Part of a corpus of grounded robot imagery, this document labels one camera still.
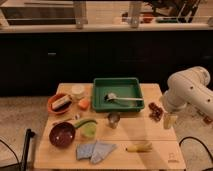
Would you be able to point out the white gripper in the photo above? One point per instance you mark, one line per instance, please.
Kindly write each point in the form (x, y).
(171, 105)

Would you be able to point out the yellow banana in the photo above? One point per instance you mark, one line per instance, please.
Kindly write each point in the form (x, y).
(141, 147)

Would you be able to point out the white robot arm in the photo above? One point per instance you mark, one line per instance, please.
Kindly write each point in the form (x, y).
(187, 87)

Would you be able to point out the metal cup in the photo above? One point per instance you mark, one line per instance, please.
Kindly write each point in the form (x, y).
(113, 119)

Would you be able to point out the light green cup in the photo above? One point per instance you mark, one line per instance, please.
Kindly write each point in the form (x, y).
(88, 130)

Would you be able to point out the brown dried food cluster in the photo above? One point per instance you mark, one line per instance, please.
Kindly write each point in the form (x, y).
(156, 112)

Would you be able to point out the green plastic tray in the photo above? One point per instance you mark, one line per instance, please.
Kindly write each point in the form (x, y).
(126, 87)

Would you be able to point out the blue grey cloth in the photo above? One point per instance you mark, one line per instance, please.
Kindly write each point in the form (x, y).
(96, 152)

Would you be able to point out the orange carrot piece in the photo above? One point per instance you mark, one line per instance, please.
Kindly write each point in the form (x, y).
(84, 103)

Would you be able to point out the green ladle spoon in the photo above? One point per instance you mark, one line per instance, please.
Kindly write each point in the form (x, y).
(83, 122)

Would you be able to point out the small red-white toy piece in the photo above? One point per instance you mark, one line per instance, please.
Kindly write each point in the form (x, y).
(75, 117)

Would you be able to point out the dark red bowl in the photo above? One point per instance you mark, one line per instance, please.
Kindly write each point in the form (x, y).
(62, 135)

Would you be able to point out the orange bowl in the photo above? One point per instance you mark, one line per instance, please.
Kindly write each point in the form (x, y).
(58, 112)

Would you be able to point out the dark cabinet counter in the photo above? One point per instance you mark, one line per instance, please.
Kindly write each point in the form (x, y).
(34, 60)

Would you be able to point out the dish brush white handle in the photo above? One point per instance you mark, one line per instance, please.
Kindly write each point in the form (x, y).
(112, 96)

